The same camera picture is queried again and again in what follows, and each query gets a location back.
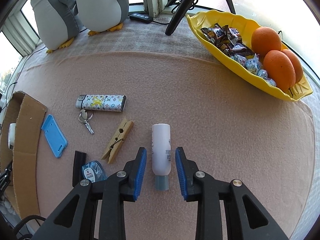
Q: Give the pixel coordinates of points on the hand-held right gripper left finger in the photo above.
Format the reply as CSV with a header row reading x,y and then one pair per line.
x,y
140,175

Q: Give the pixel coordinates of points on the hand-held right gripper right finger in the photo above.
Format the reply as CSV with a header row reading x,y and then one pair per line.
x,y
181,175

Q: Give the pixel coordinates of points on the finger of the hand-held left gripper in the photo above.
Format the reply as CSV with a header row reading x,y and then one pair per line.
x,y
3,187
6,170

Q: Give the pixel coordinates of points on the white bottle with grey cap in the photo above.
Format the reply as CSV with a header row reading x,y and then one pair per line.
x,y
161,152

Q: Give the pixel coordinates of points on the cardboard box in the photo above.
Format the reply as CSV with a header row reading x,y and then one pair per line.
x,y
27,130

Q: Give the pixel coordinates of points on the blue phone stand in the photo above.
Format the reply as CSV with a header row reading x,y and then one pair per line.
x,y
53,137

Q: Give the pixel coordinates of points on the person's left hand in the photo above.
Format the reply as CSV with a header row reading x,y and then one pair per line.
x,y
6,207

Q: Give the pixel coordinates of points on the wooden clothespin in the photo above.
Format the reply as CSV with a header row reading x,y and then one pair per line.
x,y
117,140

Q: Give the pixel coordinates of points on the blue round floss container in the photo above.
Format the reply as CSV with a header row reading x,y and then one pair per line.
x,y
93,170

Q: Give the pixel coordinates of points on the peach fleece blanket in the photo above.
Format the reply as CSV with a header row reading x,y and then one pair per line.
x,y
200,120

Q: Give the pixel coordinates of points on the black rectangular bar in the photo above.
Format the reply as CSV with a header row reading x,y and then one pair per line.
x,y
78,165

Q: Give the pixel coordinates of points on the white patterned lighter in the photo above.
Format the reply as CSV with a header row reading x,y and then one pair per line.
x,y
102,102

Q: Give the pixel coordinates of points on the pile of blue wrapped candies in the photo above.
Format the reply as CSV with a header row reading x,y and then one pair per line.
x,y
252,66

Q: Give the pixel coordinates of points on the grey plaid cloth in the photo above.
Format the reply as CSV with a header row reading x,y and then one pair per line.
x,y
150,37

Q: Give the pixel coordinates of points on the pile of brown chocolate bars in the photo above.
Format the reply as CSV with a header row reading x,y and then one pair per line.
x,y
235,46

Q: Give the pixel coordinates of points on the orange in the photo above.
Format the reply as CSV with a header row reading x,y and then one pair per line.
x,y
297,65
278,70
266,41

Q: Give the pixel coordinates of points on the yellow plastic bowl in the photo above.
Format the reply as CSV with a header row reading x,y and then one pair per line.
x,y
197,22

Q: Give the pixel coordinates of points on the black inline controller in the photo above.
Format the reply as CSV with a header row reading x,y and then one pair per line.
x,y
140,17

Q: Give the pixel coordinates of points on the black tripod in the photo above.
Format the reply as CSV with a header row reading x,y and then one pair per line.
x,y
178,17

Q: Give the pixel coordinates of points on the large penguin plush toy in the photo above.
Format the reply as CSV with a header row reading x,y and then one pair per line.
x,y
50,17

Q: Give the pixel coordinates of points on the small penguin plush toy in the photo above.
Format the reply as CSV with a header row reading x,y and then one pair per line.
x,y
100,5

